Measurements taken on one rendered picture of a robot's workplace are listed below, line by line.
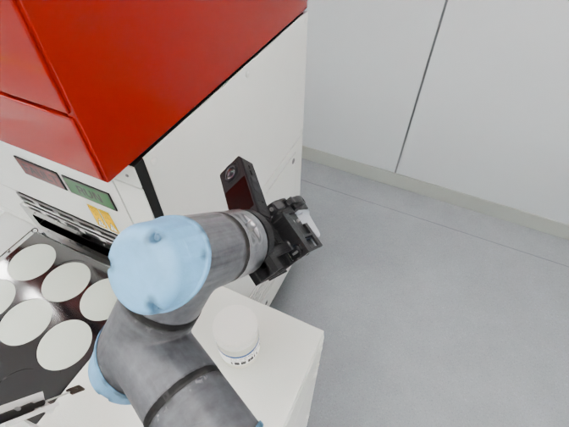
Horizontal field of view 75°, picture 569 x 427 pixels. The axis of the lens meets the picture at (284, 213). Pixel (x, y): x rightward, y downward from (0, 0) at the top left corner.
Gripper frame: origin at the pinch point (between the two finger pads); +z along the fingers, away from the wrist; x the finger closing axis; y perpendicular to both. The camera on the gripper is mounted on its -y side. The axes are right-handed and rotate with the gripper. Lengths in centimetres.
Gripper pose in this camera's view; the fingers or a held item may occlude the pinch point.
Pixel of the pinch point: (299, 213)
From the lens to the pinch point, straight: 60.9
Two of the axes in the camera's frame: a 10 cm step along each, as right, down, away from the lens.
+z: 4.2, -0.8, 9.0
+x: 7.2, -5.8, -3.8
